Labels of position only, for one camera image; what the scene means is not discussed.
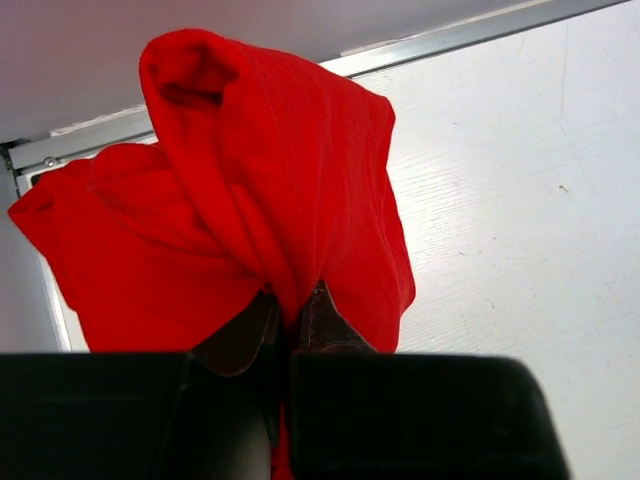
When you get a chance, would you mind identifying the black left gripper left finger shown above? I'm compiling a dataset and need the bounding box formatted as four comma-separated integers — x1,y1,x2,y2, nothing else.
1,293,280,479

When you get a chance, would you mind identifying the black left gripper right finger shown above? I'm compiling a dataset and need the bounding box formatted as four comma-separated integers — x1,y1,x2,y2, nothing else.
288,283,570,479

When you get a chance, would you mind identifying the red t-shirt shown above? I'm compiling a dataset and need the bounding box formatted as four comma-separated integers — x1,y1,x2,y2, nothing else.
7,28,418,480

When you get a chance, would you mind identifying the aluminium table edge rail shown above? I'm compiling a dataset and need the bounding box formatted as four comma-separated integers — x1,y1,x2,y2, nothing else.
4,1,605,197

